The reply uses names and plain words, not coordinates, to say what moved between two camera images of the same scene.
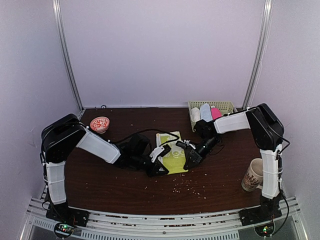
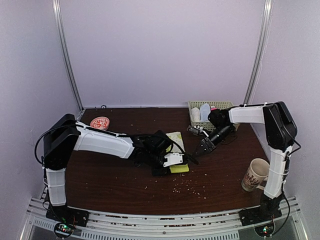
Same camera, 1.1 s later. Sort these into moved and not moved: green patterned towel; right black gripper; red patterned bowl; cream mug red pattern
Moved: right black gripper
Not moved: cream mug red pattern; green patterned towel; red patterned bowl
